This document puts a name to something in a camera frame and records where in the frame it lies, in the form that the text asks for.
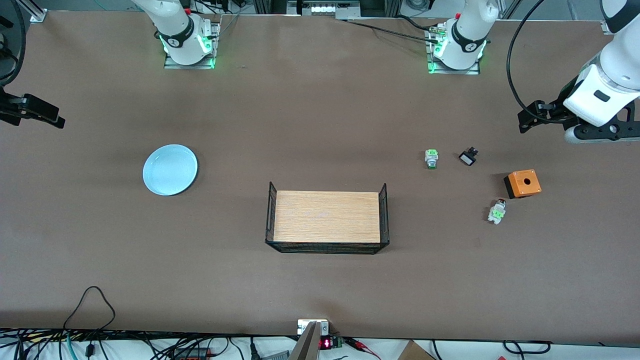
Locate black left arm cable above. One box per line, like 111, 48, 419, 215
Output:
506, 0, 552, 124

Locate black stand knobs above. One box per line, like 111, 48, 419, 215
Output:
0, 15, 15, 58

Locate wooden tray with wire sides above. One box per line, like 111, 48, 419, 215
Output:
265, 181, 390, 255

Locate red clip lead wires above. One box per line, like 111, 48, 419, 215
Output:
345, 337, 382, 360

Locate black cable across table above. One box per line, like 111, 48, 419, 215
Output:
340, 19, 441, 43

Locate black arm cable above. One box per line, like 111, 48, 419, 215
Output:
0, 0, 26, 87
506, 0, 552, 124

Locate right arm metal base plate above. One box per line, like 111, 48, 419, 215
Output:
164, 22, 221, 70

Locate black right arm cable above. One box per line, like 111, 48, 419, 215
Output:
0, 0, 26, 87

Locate light blue round plate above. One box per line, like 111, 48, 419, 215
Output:
142, 144, 199, 197

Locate green white switch module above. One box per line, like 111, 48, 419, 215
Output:
487, 198, 507, 225

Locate brown cardboard piece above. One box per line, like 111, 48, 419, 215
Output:
397, 340, 437, 360

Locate metal frame with white lights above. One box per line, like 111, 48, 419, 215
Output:
287, 0, 361, 18

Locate thin black looped cable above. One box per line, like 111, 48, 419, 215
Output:
62, 286, 117, 332

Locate short aluminium profile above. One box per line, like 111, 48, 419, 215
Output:
15, 0, 47, 23

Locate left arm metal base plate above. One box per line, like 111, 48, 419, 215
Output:
427, 25, 482, 76

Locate black cable bundle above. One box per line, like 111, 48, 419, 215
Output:
0, 327, 301, 360

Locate grey metal bar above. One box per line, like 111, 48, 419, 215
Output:
287, 321, 321, 360

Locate small silver metal bracket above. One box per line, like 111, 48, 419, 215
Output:
297, 319, 329, 336

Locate orange button enclosure box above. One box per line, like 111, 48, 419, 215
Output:
503, 169, 542, 200

